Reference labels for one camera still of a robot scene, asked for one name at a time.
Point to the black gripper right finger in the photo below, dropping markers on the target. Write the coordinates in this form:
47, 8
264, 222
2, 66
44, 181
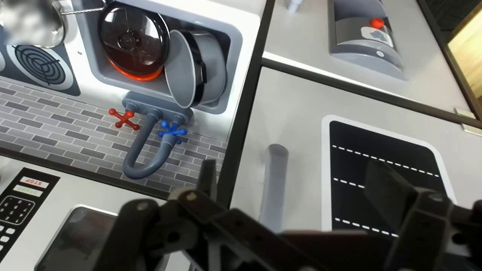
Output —
427, 227

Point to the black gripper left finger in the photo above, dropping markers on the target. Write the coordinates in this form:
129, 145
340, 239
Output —
151, 236

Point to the white fridge door with chalkboard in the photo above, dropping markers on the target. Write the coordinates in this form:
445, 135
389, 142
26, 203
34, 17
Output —
302, 126

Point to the white fridge door with dispenser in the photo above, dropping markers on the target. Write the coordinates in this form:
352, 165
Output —
311, 46

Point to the grey toy faucet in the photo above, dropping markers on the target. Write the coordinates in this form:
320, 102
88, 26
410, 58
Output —
132, 168

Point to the toy microwave with keypad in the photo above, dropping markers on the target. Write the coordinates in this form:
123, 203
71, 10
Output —
76, 194

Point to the toy kitchen playset body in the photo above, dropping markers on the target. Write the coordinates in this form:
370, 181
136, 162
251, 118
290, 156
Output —
50, 130

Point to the grey toy pot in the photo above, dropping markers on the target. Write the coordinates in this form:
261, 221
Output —
212, 66

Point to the grey toy water dispenser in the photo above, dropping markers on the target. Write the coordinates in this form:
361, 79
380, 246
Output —
362, 50

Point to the red rimmed pan glass lid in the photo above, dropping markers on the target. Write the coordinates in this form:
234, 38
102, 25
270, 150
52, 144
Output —
133, 40

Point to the printed spiral stove burner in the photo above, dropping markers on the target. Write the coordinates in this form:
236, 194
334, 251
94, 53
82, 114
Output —
43, 66

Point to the shiny steel toy bowl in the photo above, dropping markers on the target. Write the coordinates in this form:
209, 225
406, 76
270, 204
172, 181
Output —
31, 20

